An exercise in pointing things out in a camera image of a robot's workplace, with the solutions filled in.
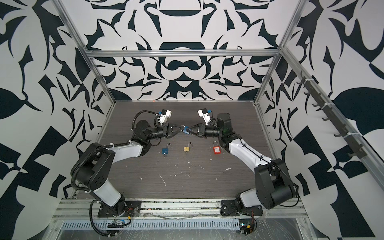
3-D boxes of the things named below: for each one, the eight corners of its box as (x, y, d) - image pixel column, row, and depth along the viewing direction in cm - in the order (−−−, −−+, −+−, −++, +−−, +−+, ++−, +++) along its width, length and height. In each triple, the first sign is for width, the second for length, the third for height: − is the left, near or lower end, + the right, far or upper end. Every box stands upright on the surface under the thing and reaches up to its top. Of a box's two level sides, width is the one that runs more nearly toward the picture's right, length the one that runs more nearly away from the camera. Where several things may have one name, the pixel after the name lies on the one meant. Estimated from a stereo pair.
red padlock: (213, 154, 95) (213, 152, 93) (212, 142, 100) (212, 140, 99) (220, 154, 95) (221, 152, 93) (219, 142, 101) (219, 140, 99)
